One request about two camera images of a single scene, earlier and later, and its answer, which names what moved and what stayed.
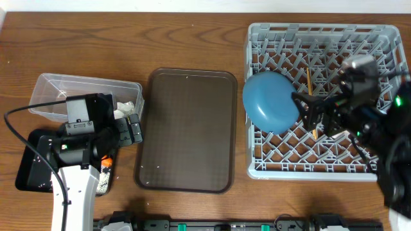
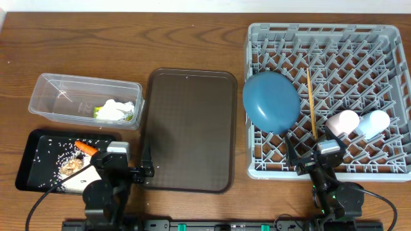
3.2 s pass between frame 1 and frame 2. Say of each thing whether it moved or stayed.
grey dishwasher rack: stayed
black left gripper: moved
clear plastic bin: stayed
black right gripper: moved
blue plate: stayed
